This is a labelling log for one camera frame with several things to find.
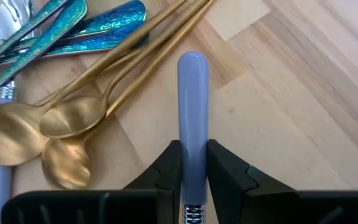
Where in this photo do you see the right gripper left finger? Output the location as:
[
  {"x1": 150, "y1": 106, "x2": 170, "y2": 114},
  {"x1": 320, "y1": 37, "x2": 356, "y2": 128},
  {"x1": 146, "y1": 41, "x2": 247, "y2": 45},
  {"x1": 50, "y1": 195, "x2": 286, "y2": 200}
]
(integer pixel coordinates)
[{"x1": 1, "y1": 139, "x2": 183, "y2": 224}]

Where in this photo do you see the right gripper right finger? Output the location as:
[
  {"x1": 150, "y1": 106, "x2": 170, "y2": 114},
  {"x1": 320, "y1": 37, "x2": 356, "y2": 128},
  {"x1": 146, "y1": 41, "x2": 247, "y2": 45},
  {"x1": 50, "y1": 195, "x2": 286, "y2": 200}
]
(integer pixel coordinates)
[{"x1": 208, "y1": 139, "x2": 358, "y2": 224}]

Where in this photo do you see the gold spoon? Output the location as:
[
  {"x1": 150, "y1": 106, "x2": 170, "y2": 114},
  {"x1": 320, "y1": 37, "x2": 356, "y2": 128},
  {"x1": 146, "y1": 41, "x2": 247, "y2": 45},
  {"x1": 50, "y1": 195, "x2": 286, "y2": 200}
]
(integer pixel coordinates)
[
  {"x1": 0, "y1": 0, "x2": 188, "y2": 167},
  {"x1": 41, "y1": 0, "x2": 217, "y2": 190},
  {"x1": 39, "y1": 0, "x2": 211, "y2": 139}
]

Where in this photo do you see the iridescent spoon teal handle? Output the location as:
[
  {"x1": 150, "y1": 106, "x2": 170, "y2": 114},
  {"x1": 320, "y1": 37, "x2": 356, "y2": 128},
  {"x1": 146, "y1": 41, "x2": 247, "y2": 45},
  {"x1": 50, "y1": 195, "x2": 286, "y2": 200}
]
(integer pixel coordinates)
[
  {"x1": 0, "y1": 0, "x2": 88, "y2": 105},
  {"x1": 0, "y1": 0, "x2": 70, "y2": 72},
  {"x1": 0, "y1": 0, "x2": 148, "y2": 65}
]

